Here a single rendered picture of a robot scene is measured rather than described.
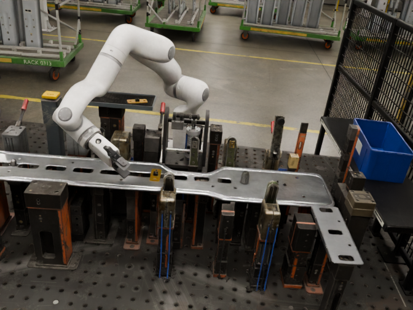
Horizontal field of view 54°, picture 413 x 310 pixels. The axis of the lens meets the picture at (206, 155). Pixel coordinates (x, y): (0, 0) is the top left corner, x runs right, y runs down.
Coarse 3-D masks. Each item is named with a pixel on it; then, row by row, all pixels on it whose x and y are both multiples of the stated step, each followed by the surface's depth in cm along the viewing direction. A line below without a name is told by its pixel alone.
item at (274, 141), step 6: (276, 120) 159; (282, 120) 157; (276, 126) 160; (282, 126) 160; (276, 132) 162; (282, 132) 161; (276, 138) 163; (276, 144) 164; (270, 150) 164; (270, 156) 165; (276, 156) 166
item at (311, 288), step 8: (336, 232) 139; (320, 240) 141; (320, 248) 143; (312, 256) 148; (320, 256) 145; (312, 264) 148; (320, 264) 147; (312, 272) 148; (320, 272) 148; (304, 280) 154; (312, 280) 150; (312, 288) 151; (320, 288) 151
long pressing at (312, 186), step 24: (0, 168) 149; (24, 168) 151; (72, 168) 154; (96, 168) 155; (144, 168) 158; (168, 168) 159; (240, 168) 164; (192, 192) 147; (216, 192) 148; (240, 192) 149; (264, 192) 151; (288, 192) 152; (312, 192) 153
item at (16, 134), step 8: (8, 128) 164; (16, 128) 165; (24, 128) 166; (8, 136) 160; (16, 136) 160; (24, 136) 166; (8, 144) 162; (16, 144) 162; (24, 144) 167; (24, 152) 167
